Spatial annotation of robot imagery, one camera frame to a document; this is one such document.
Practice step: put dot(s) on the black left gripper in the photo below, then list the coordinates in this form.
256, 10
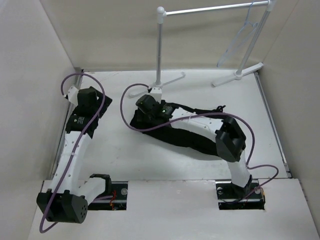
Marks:
100, 98

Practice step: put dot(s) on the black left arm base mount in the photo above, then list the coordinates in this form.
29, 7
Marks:
114, 199

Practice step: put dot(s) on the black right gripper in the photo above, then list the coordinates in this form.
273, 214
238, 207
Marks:
141, 114

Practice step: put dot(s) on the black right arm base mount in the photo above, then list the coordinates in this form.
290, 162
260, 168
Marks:
233, 197

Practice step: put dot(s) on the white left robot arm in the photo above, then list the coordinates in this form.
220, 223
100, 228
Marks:
66, 201

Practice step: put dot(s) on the white metal clothes rack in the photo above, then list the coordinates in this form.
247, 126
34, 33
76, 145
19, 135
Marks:
191, 33

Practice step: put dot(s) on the black trousers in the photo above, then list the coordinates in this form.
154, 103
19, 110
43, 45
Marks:
174, 136

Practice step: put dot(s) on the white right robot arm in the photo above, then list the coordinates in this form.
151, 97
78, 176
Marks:
207, 131

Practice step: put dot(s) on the light blue clothes hanger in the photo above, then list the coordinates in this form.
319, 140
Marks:
246, 31

